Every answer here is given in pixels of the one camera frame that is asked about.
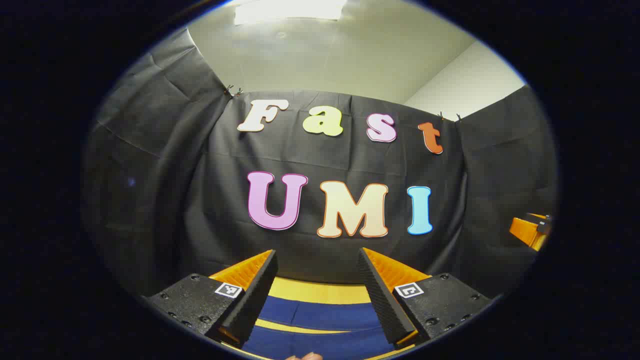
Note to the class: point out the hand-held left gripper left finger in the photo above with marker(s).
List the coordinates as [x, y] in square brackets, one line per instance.
[255, 295]

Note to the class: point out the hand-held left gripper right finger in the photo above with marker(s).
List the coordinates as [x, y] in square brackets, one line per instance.
[382, 300]

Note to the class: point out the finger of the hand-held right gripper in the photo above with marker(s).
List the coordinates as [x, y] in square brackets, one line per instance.
[525, 231]

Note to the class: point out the blue denim jeans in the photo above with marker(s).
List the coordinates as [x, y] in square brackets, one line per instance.
[325, 316]

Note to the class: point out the ceiling light panel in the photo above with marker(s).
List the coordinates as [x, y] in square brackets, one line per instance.
[290, 10]

